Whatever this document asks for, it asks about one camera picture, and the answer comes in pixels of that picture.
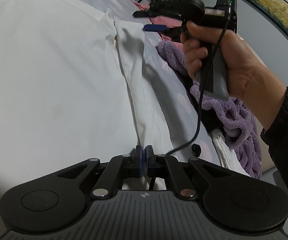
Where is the white t-shirt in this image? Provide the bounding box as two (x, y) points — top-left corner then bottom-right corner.
(0, 0), (172, 193)

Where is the right hand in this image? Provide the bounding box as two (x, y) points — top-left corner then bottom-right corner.
(181, 21), (286, 130)

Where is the pink pillow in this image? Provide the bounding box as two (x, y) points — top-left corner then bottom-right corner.
(131, 0), (182, 41)

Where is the small black round cap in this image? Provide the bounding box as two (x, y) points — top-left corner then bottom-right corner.
(192, 144), (202, 158)

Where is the folded white cloth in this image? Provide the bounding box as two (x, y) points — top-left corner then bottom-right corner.
(211, 130), (249, 177)

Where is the purple fluffy blanket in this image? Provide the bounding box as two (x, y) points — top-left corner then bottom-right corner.
(156, 40), (262, 179)

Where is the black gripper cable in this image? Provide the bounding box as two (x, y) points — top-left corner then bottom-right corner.
(147, 4), (232, 193)

